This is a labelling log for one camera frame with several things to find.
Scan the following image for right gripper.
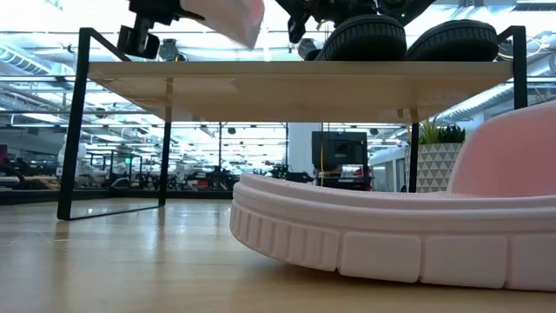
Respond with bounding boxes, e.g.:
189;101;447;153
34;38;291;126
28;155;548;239
287;0;379;44

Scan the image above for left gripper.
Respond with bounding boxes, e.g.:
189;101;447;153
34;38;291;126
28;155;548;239
116;0;206;61

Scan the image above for pink rubber slide sandal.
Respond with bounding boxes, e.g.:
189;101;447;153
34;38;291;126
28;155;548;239
179;0;267;50
228;100;556;293

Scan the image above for black rubber slide sandal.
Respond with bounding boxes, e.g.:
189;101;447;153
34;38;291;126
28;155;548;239
313;14;408;63
404;18;500;63

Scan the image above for wooden shelf black metal legs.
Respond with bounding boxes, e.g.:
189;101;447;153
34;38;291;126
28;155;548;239
56;24;530;222

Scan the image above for black dome fixture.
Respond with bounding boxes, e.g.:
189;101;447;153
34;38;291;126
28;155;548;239
296;37;321;62
157;37;189;63

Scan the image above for black device with green lights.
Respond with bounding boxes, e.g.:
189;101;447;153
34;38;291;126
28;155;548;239
260;163;314;184

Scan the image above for white robot figure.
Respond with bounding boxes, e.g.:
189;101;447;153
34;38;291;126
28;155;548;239
56;133;88;179

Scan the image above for green plant white patterned pot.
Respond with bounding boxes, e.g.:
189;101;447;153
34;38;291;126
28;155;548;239
406;116;467;194

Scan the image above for black metal table frame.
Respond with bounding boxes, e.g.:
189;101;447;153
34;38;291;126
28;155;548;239
0;188;235;206

